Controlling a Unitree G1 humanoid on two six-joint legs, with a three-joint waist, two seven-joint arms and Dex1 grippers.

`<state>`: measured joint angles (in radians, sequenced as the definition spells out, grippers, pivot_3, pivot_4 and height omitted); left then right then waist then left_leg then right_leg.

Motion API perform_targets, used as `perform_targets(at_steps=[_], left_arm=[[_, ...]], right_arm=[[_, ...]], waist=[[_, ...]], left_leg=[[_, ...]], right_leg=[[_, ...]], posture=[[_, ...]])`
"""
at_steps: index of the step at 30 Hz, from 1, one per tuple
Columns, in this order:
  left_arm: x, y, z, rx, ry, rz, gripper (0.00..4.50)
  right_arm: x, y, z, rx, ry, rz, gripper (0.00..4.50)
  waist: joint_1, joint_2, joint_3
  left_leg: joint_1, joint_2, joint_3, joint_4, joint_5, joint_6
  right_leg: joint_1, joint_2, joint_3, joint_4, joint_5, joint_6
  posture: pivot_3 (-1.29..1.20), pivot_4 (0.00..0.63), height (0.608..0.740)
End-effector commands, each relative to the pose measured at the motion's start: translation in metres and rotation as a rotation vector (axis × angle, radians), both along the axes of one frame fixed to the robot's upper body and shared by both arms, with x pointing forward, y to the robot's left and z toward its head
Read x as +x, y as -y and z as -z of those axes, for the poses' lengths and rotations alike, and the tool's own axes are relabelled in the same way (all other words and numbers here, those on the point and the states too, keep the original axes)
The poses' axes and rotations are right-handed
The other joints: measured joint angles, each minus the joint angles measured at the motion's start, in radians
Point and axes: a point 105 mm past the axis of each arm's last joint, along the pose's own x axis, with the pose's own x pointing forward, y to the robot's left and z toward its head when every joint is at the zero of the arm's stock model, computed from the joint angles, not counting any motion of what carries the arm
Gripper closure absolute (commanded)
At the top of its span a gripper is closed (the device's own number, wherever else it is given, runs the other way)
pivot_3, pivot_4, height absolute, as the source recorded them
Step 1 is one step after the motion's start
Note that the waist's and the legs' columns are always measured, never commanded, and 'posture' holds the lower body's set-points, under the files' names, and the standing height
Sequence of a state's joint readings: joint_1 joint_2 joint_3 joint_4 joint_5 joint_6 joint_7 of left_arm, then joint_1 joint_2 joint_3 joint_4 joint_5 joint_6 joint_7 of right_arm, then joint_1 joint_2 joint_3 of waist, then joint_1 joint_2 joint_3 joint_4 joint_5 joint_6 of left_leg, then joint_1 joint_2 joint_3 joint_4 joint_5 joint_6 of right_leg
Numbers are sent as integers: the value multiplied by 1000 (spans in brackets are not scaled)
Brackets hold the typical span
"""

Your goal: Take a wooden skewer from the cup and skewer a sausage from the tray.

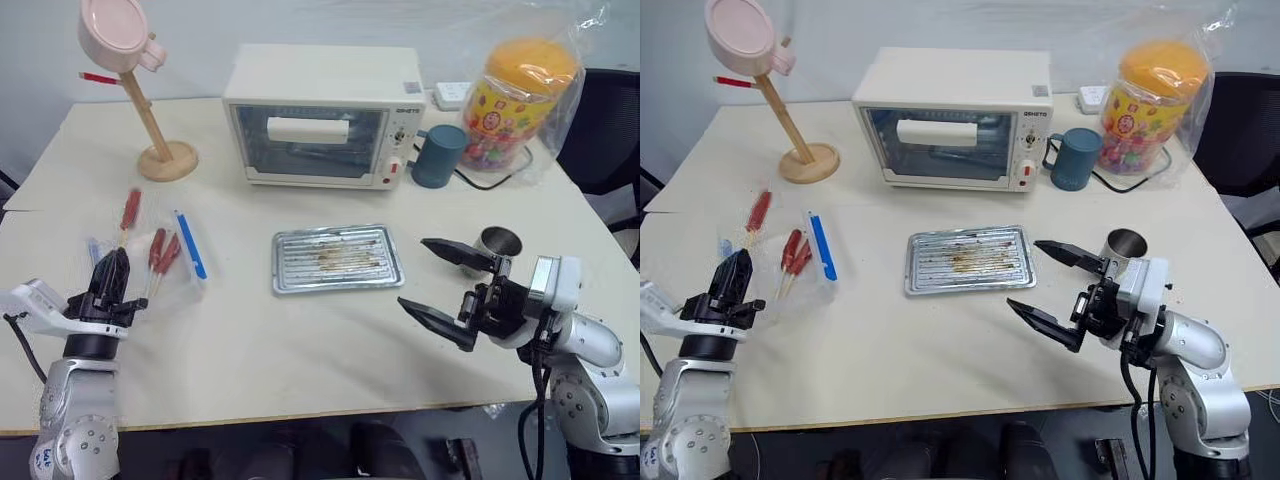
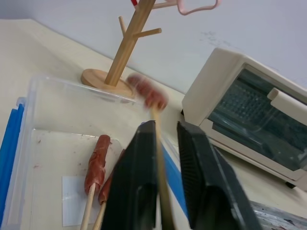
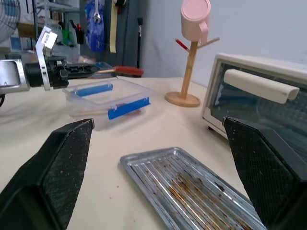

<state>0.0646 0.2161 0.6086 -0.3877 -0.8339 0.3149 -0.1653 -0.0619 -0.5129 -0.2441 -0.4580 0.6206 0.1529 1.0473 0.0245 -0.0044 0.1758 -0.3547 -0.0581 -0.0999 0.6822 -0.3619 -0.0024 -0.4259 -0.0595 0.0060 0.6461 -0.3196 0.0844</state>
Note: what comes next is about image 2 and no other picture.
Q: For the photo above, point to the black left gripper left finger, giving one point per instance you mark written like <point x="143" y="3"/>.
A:
<point x="132" y="182"/>

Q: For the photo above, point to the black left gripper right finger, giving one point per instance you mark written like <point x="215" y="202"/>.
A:
<point x="211" y="187"/>

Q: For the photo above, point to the wooden skewer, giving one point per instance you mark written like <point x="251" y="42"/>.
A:
<point x="88" y="208"/>
<point x="99" y="218"/>
<point x="163" y="172"/>

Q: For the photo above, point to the skewered sausage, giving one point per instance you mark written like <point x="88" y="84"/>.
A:
<point x="105" y="189"/>
<point x="97" y="165"/>

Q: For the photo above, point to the silver metal baking tray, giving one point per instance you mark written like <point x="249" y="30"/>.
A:
<point x="280" y="218"/>

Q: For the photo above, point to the cream toaster oven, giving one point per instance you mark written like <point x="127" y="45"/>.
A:
<point x="251" y="115"/>

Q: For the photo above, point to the clear plastic container blue clips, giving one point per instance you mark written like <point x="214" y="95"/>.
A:
<point x="48" y="115"/>

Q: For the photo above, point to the wooden mug tree stand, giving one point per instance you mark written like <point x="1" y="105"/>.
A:
<point x="124" y="48"/>

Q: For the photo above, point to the pink hanging loop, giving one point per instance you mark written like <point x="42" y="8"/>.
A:
<point x="192" y="10"/>

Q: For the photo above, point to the red hanging item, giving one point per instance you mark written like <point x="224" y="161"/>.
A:
<point x="134" y="2"/>

